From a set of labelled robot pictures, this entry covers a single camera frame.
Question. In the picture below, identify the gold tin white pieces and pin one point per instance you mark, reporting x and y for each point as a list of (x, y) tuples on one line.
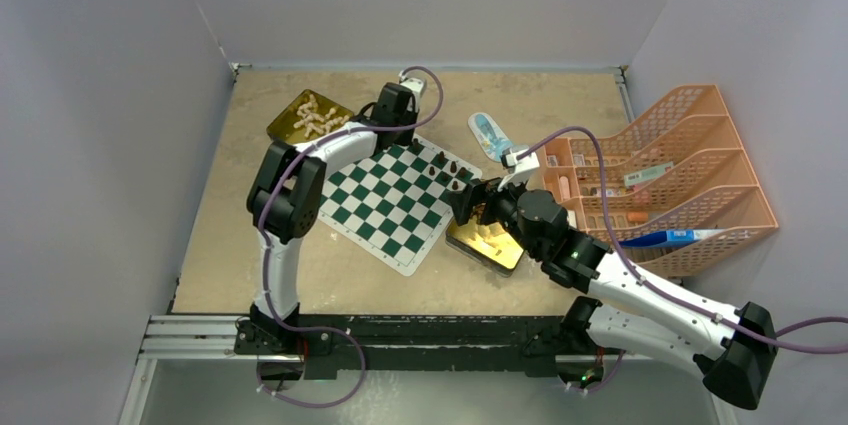
[(281, 127)]

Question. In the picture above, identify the white label card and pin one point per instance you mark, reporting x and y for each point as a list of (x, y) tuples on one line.
[(634, 179)]

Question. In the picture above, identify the gold tin brown pieces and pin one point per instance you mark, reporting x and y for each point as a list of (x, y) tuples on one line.
[(488, 245)]

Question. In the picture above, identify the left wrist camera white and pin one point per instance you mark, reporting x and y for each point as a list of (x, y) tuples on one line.
[(415, 86)]

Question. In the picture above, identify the green white chess mat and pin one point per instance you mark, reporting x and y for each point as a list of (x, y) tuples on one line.
[(390, 206)]

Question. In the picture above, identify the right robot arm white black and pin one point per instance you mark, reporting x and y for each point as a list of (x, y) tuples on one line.
[(626, 307)]

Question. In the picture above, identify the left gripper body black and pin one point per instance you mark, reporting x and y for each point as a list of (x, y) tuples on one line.
[(409, 117)]

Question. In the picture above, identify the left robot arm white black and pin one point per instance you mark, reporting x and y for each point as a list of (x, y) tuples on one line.
[(284, 202)]

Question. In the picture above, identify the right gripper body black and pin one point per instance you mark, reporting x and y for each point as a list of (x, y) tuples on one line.
[(506, 200)]

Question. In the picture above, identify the peach plastic file organizer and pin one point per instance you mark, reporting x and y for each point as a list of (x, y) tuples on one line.
[(712, 185)]

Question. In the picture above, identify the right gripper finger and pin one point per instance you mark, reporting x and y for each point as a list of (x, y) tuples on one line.
[(488, 210), (463, 203)]

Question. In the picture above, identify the blue box in organizer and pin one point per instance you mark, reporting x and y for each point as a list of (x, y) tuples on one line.
[(670, 238)]

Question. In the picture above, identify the white chess pieces pile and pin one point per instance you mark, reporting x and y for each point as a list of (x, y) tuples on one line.
[(316, 118)]

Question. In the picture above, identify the blue white packaged item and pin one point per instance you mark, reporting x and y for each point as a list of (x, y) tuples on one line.
[(489, 135)]

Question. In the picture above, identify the black metal base frame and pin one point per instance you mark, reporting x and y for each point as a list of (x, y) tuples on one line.
[(537, 346)]

